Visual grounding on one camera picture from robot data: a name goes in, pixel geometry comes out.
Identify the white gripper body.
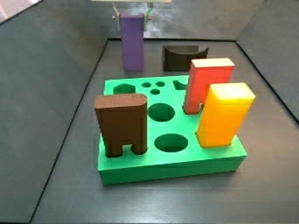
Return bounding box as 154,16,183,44
91,0,174,4

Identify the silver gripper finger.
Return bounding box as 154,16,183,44
144,3,154,32
111,2,120,30

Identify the purple arch block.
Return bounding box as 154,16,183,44
119,13,144,71

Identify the black L-shaped fixture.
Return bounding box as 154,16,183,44
163,45,210,72

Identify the red arch block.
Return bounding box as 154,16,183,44
183,58,235,115

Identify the brown double-leg block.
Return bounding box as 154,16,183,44
95,93,147,158

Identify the yellow rectangular block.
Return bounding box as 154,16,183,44
196,82,257,148

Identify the green shape-sorter base block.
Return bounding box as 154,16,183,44
98,75,247,185

